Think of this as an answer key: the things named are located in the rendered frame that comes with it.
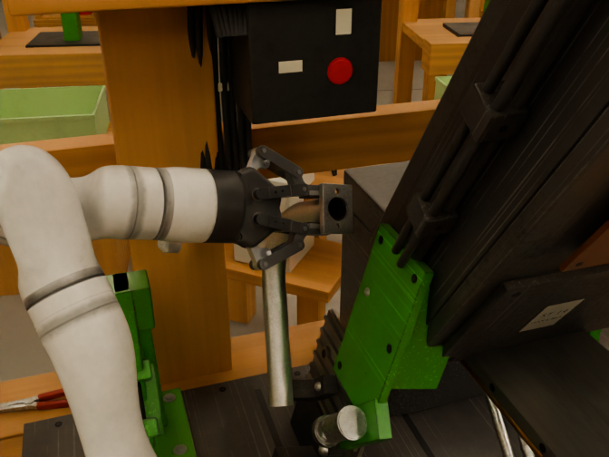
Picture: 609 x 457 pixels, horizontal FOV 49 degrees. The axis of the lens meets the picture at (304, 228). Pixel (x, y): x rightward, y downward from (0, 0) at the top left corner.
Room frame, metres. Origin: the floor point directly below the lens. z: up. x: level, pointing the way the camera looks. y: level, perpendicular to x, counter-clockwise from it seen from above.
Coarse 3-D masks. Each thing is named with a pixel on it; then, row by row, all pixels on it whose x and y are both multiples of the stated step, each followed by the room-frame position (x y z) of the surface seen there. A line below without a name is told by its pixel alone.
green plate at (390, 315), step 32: (384, 224) 0.69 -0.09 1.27; (384, 256) 0.66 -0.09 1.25; (384, 288) 0.63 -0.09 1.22; (416, 288) 0.58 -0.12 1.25; (352, 320) 0.67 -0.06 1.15; (384, 320) 0.61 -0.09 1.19; (416, 320) 0.58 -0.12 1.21; (352, 352) 0.65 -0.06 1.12; (384, 352) 0.59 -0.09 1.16; (416, 352) 0.60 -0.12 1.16; (352, 384) 0.62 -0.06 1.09; (384, 384) 0.57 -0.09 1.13; (416, 384) 0.60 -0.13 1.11
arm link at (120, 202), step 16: (96, 176) 0.56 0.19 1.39; (112, 176) 0.56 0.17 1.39; (128, 176) 0.56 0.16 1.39; (144, 176) 0.57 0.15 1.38; (160, 176) 0.58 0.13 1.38; (80, 192) 0.57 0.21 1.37; (96, 192) 0.55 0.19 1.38; (112, 192) 0.54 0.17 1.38; (128, 192) 0.55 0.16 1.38; (144, 192) 0.56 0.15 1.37; (160, 192) 0.56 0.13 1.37; (96, 208) 0.54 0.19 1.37; (112, 208) 0.54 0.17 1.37; (128, 208) 0.54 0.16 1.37; (144, 208) 0.55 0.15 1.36; (160, 208) 0.56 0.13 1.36; (96, 224) 0.54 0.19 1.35; (112, 224) 0.53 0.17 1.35; (128, 224) 0.54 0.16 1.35; (144, 224) 0.55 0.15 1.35; (160, 224) 0.55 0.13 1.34; (0, 240) 0.51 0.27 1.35
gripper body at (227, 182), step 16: (224, 176) 0.61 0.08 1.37; (240, 176) 0.64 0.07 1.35; (256, 176) 0.64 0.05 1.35; (224, 192) 0.59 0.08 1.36; (240, 192) 0.60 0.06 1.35; (224, 208) 0.58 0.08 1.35; (240, 208) 0.59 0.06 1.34; (256, 208) 0.63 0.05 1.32; (272, 208) 0.64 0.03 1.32; (224, 224) 0.58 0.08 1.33; (240, 224) 0.59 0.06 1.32; (208, 240) 0.58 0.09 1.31; (224, 240) 0.59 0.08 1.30; (240, 240) 0.60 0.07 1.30; (256, 240) 0.61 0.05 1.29
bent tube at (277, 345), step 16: (320, 192) 0.66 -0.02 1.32; (336, 192) 0.68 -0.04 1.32; (352, 192) 0.68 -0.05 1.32; (288, 208) 0.72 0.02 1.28; (304, 208) 0.69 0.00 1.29; (320, 208) 0.65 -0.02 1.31; (336, 208) 0.68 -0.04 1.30; (352, 208) 0.67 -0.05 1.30; (320, 224) 0.65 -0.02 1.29; (336, 224) 0.66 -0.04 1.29; (352, 224) 0.66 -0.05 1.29; (272, 240) 0.72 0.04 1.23; (272, 272) 0.71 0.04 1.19; (272, 288) 0.70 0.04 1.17; (272, 304) 0.69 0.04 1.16; (272, 320) 0.68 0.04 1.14; (272, 336) 0.67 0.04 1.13; (288, 336) 0.68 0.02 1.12; (272, 352) 0.66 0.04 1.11; (288, 352) 0.66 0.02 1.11; (272, 368) 0.65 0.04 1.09; (288, 368) 0.65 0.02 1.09; (272, 384) 0.64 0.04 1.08; (288, 384) 0.64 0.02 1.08; (272, 400) 0.63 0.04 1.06; (288, 400) 0.62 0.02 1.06
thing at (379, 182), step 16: (352, 176) 0.90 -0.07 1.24; (368, 176) 0.90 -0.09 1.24; (384, 176) 0.90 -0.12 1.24; (400, 176) 0.90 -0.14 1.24; (368, 192) 0.84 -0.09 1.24; (384, 192) 0.84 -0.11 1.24; (368, 208) 0.83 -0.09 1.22; (384, 208) 0.79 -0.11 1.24; (368, 224) 0.83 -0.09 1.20; (352, 240) 0.88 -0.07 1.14; (368, 240) 0.82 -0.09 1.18; (352, 256) 0.87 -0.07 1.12; (368, 256) 0.82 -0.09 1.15; (352, 272) 0.87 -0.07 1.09; (352, 288) 0.87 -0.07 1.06; (352, 304) 0.87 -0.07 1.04; (448, 368) 0.79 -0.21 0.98; (464, 368) 0.80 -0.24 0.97; (448, 384) 0.79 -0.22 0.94; (464, 384) 0.80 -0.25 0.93; (400, 400) 0.77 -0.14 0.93; (416, 400) 0.78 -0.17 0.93; (432, 400) 0.78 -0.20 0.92; (448, 400) 0.79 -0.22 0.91
